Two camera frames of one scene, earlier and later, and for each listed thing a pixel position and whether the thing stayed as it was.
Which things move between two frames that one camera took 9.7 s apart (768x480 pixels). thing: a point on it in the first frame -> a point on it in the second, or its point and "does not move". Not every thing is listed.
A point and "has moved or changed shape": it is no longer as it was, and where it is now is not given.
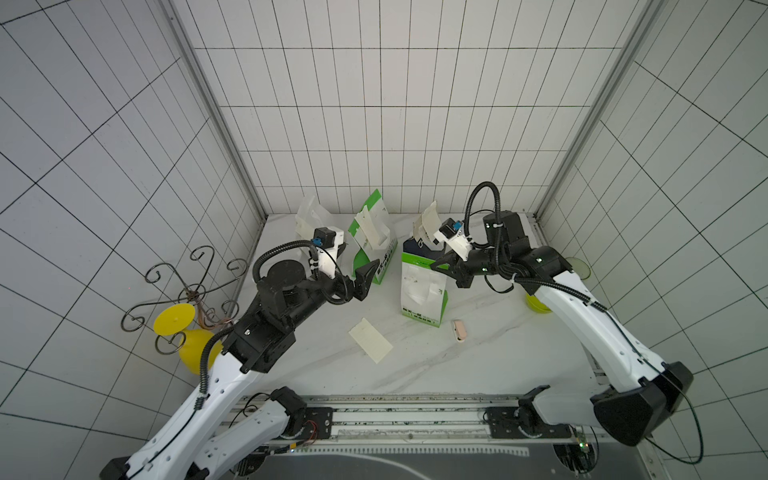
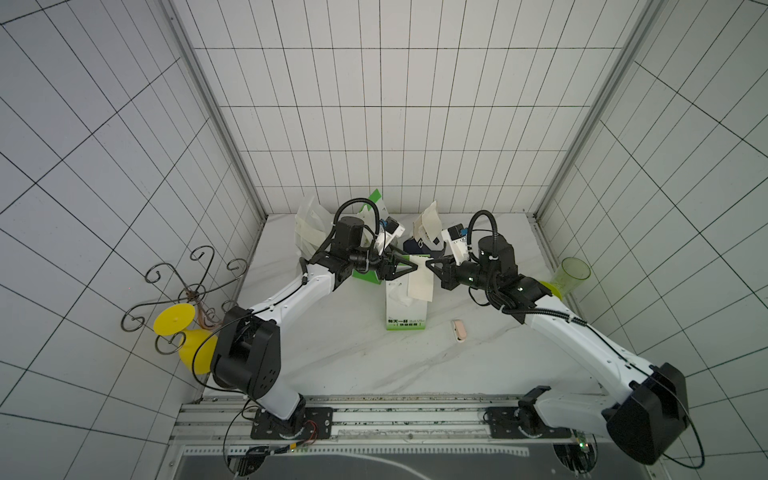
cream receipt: (428, 223) does not move
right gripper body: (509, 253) -> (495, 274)
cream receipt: (371, 341) -> (421, 280)
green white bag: (423, 293) -> (402, 313)
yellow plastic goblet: (174, 321) does not move
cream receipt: (303, 228) has moved or changed shape
